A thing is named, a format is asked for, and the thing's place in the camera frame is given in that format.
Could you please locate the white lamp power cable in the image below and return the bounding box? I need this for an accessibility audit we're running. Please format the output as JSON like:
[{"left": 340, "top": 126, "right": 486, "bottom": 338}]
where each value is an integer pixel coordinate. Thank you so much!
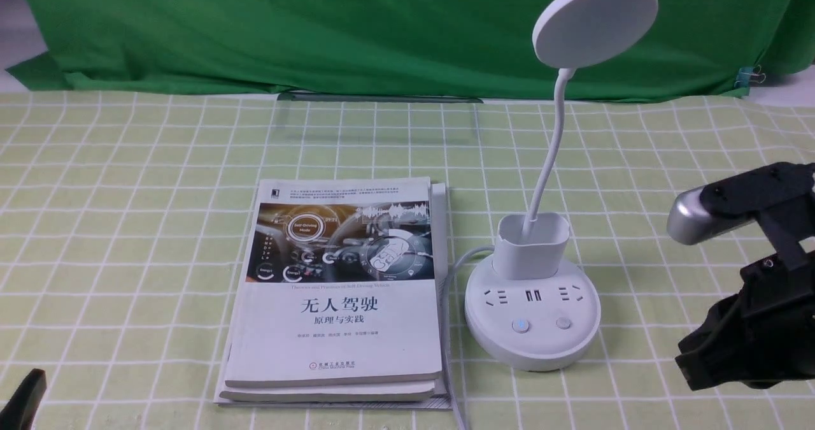
[{"left": 441, "top": 245, "right": 496, "bottom": 430}]

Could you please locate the self-driving textbook top book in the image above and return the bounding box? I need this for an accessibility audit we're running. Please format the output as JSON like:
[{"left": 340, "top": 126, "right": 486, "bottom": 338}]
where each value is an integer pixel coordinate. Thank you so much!
[{"left": 225, "top": 177, "right": 443, "bottom": 389}]

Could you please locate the green checkered tablecloth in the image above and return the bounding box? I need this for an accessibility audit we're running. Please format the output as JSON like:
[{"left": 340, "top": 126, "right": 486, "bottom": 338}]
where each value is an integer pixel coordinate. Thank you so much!
[{"left": 1, "top": 93, "right": 814, "bottom": 429}]

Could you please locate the bottom white book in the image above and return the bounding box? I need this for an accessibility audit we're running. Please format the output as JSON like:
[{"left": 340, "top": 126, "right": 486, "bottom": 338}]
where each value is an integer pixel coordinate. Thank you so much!
[{"left": 214, "top": 183, "right": 454, "bottom": 411}]

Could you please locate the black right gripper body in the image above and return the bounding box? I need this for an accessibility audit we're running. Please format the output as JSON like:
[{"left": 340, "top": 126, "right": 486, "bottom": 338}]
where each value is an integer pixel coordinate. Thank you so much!
[{"left": 675, "top": 251, "right": 814, "bottom": 391}]

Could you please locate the black left gripper tip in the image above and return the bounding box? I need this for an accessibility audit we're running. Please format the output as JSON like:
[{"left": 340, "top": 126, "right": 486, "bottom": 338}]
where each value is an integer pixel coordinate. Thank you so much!
[{"left": 1, "top": 368, "right": 47, "bottom": 430}]

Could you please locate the binder clip on backdrop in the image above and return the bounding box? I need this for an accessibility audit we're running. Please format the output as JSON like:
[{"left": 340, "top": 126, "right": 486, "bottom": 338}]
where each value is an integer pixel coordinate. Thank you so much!
[{"left": 733, "top": 65, "right": 767, "bottom": 89}]

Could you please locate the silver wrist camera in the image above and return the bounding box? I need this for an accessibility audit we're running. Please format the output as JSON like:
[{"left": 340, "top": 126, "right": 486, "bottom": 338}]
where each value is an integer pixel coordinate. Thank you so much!
[{"left": 667, "top": 162, "right": 813, "bottom": 271}]

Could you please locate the white desk lamp with sockets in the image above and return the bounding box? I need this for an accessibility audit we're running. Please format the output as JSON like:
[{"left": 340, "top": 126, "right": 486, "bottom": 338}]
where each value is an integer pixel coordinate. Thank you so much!
[{"left": 465, "top": 0, "right": 658, "bottom": 371}]

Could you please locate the green backdrop cloth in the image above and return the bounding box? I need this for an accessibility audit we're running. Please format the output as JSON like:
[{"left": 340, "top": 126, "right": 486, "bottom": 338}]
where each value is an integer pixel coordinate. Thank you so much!
[{"left": 9, "top": 0, "right": 813, "bottom": 102}]

